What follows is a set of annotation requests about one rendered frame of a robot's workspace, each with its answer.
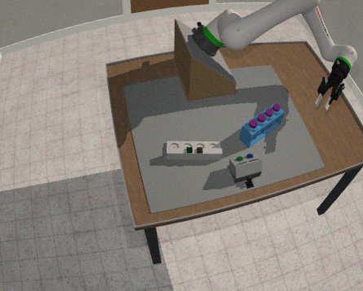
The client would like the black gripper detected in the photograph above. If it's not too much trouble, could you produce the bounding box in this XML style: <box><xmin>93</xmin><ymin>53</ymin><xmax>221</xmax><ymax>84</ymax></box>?
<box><xmin>314</xmin><ymin>68</ymin><xmax>345</xmax><ymax>111</ymax></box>

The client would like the grey flat mat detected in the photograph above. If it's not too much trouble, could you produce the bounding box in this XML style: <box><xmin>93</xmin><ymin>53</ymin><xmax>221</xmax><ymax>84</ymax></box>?
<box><xmin>123</xmin><ymin>65</ymin><xmax>325</xmax><ymax>214</ymax></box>

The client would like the grey button panel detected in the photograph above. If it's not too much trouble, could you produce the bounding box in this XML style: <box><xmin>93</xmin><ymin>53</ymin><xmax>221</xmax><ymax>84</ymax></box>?
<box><xmin>228</xmin><ymin>152</ymin><xmax>262</xmax><ymax>189</ymax></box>

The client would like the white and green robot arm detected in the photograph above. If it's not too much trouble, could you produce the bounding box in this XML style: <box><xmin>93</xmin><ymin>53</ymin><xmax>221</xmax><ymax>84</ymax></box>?
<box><xmin>192</xmin><ymin>0</ymin><xmax>357</xmax><ymax>79</ymax></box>

